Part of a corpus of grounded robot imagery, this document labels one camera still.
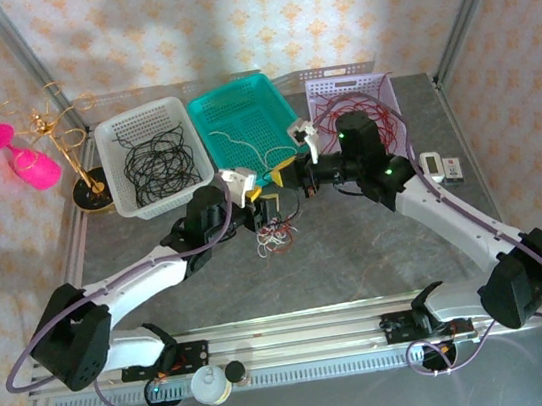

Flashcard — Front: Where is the thin white cable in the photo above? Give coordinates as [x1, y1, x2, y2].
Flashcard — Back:
[208, 119, 300, 182]

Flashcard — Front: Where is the teal perforated plastic basket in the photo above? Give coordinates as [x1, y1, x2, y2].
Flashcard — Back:
[182, 65, 319, 197]

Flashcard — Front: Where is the white digital thermometer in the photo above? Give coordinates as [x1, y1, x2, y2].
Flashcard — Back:
[417, 149, 447, 187]

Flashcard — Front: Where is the lavender perforated plastic basket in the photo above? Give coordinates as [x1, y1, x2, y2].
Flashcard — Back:
[303, 68, 409, 165]

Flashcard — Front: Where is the white perforated plastic basket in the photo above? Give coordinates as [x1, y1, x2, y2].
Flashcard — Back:
[89, 90, 222, 226]

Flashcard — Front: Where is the black round bottle cap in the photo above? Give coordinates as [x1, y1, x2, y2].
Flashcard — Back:
[222, 359, 251, 388]

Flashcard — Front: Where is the white round can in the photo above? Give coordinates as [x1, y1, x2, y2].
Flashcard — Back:
[187, 361, 235, 406]

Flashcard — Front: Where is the pink wine glass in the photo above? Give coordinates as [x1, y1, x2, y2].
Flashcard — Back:
[0, 115, 66, 198]

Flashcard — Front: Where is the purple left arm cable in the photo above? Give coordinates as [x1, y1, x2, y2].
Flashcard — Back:
[0, 170, 263, 406]

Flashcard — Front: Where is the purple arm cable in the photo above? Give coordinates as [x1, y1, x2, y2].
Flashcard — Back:
[309, 66, 542, 389]
[0, 170, 263, 406]

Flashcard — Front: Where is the pile of mixed cables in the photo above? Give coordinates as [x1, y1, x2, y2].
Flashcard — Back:
[252, 222, 299, 261]

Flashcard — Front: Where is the red cable bundle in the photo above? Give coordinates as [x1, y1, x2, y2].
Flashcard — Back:
[311, 87, 405, 165]

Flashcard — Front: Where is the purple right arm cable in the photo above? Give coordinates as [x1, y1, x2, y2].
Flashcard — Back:
[309, 66, 542, 389]

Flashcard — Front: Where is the black cable bundle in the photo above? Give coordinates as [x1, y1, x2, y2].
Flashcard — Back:
[112, 122, 207, 210]

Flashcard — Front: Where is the gold wire glass rack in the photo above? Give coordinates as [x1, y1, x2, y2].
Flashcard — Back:
[0, 74, 126, 225]

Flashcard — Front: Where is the aluminium front rail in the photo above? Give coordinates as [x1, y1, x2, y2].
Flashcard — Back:
[21, 275, 542, 403]

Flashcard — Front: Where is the grey slotted cable duct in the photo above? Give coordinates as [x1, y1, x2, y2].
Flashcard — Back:
[50, 329, 542, 406]

